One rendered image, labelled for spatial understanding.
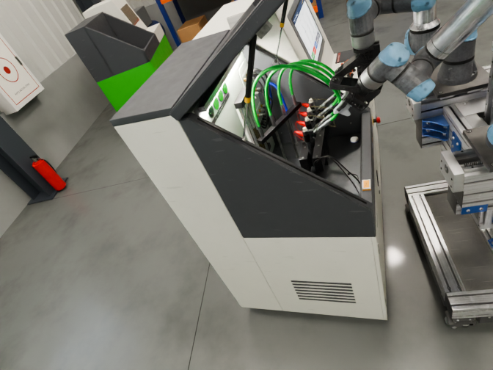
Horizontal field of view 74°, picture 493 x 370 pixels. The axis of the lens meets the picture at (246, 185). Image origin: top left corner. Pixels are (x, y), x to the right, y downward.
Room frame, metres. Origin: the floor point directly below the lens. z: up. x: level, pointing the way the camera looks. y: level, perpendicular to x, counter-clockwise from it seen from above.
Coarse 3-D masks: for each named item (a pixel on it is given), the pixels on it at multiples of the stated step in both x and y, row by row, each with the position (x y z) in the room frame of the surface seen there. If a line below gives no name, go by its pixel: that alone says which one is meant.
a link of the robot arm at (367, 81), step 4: (364, 72) 0.95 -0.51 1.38; (360, 76) 0.96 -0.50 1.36; (364, 76) 0.93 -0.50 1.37; (368, 76) 0.92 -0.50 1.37; (364, 80) 0.93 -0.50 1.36; (368, 80) 0.91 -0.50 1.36; (372, 80) 0.90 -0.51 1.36; (364, 84) 0.93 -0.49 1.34; (368, 84) 0.92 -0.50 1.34; (372, 84) 0.91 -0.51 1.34; (376, 84) 0.90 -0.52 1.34; (380, 84) 0.90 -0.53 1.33; (368, 88) 0.92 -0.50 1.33; (372, 88) 0.91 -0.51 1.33; (376, 88) 0.92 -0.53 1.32
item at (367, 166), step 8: (368, 112) 1.32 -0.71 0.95; (368, 120) 1.26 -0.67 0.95; (368, 128) 1.20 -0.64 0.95; (368, 136) 1.15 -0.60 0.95; (368, 144) 1.10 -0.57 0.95; (368, 152) 1.05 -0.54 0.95; (368, 160) 1.01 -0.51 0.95; (360, 168) 0.99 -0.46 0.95; (368, 168) 0.96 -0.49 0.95; (360, 176) 0.94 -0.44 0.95; (368, 176) 0.92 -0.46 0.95; (360, 184) 0.90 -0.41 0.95; (360, 192) 0.86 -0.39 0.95; (368, 192) 0.84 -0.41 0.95; (368, 200) 0.81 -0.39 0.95
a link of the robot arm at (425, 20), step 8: (432, 8) 1.24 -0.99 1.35; (416, 16) 1.28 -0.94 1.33; (424, 16) 1.25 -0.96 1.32; (432, 16) 1.24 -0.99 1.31; (416, 24) 1.28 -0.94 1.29; (424, 24) 1.25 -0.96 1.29; (432, 24) 1.23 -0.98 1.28; (408, 32) 1.32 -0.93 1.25; (416, 32) 1.27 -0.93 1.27; (424, 32) 1.24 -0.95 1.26; (432, 32) 1.23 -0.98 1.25; (408, 40) 1.30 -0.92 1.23; (416, 40) 1.27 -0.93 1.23; (424, 40) 1.24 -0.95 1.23; (408, 48) 1.30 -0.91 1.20; (416, 48) 1.27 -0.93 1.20
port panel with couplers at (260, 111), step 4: (244, 60) 1.58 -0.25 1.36; (244, 64) 1.57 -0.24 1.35; (240, 68) 1.51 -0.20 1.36; (244, 68) 1.55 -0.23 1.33; (240, 72) 1.49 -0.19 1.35; (244, 72) 1.53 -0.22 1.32; (240, 76) 1.49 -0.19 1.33; (244, 76) 1.52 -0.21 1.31; (244, 80) 1.50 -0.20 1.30; (252, 80) 1.59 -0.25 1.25; (244, 84) 1.49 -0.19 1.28; (252, 84) 1.57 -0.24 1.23; (256, 88) 1.57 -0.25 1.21; (260, 88) 1.57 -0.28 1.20; (256, 92) 1.53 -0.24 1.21; (256, 96) 1.49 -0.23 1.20; (256, 100) 1.55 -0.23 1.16; (256, 104) 1.54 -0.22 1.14; (260, 104) 1.58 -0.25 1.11; (264, 104) 1.57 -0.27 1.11; (256, 108) 1.52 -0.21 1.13; (260, 108) 1.57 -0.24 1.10; (260, 112) 1.55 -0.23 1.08; (260, 116) 1.49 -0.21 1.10; (260, 120) 1.52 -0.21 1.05
